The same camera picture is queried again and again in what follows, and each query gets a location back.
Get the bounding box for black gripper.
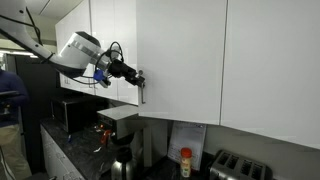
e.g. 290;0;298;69
107;59;147;89

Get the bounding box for silver cabinet door handle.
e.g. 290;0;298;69
138;83;147;105

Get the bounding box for white wall cabinet door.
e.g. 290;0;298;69
114;0;139;106
54;0;92;96
135;0;229;127
219;0;320;151
89;0;116;101

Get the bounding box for tall dark cabinet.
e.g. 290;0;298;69
14;54;62;174

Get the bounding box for stainless steel coffee brewer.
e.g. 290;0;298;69
96;103;169;168

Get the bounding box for black microwave oven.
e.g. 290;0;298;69
49;94;109;135

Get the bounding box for white printed paper sheet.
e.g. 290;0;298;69
166;120;208;172

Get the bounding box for coffee carafe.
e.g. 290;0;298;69
110;146;139;180

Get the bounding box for spice jar with red lid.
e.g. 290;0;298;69
179;147;194;179

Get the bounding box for white base cabinets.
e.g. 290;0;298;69
39;123;87;180

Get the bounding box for silver four slot toaster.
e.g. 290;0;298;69
207;149;274;180

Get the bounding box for person in blue sweater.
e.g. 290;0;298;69
0;69;33;180

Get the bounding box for black handheld device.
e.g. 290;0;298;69
0;89;20;117

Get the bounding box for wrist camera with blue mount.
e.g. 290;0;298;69
92;68;112;89

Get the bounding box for red handled coffee decanter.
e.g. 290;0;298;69
100;129;113;148

